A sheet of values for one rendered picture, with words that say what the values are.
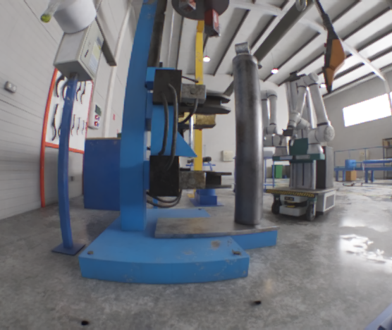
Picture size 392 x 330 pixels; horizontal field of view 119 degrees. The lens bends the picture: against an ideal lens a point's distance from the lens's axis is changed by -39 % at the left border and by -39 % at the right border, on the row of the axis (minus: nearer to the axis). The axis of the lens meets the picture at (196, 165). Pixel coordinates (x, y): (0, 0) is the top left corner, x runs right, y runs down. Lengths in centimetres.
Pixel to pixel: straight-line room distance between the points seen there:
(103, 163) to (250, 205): 186
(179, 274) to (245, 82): 132
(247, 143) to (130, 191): 86
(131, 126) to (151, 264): 86
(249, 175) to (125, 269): 97
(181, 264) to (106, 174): 184
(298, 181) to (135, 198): 193
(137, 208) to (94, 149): 148
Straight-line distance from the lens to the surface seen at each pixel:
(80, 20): 136
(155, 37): 146
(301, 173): 247
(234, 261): 94
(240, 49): 170
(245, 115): 139
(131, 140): 127
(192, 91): 102
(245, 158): 133
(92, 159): 258
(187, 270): 91
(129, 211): 128
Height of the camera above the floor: 54
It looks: 2 degrees up
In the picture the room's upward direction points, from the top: 1 degrees clockwise
